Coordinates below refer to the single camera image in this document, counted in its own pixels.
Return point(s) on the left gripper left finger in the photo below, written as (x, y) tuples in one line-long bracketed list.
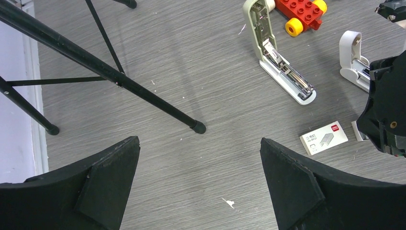
[(89, 194)]

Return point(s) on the red yellow toy brick car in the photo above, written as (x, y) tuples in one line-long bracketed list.
[(302, 14)]

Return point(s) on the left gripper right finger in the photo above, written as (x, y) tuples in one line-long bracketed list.
[(309, 195)]

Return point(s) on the white staple remover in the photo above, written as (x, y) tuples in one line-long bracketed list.
[(354, 67)]

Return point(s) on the white staple box sleeve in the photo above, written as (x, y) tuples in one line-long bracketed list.
[(323, 138)]

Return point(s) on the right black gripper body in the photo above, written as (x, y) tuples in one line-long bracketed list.
[(383, 120)]

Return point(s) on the black perforated music stand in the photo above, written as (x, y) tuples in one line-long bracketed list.
[(30, 26)]

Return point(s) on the staple tray with staples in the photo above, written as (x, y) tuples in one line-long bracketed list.
[(359, 135)]

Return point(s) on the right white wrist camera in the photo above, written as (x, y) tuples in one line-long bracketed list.
[(392, 10)]

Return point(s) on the white and green stapler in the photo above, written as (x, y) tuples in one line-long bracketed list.
[(257, 19)]

